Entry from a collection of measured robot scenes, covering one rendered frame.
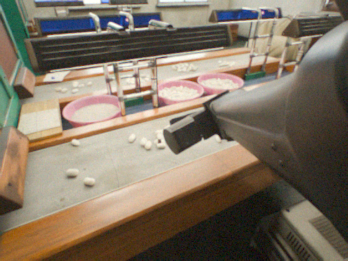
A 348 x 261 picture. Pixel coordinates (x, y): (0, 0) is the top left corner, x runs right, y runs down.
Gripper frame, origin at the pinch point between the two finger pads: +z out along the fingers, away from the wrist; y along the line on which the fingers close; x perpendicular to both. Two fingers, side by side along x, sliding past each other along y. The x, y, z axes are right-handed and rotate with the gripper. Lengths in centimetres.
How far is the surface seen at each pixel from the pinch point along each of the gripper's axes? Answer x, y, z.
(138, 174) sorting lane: 9.1, 13.3, 9.0
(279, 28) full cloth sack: -143, -372, 232
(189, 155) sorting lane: 8.9, -5.2, 9.7
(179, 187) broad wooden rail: 14.7, 5.5, -1.8
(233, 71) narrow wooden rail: -29, -76, 57
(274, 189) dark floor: 61, -86, 65
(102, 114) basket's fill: -18, 16, 44
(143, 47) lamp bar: -26.1, 2.8, 0.4
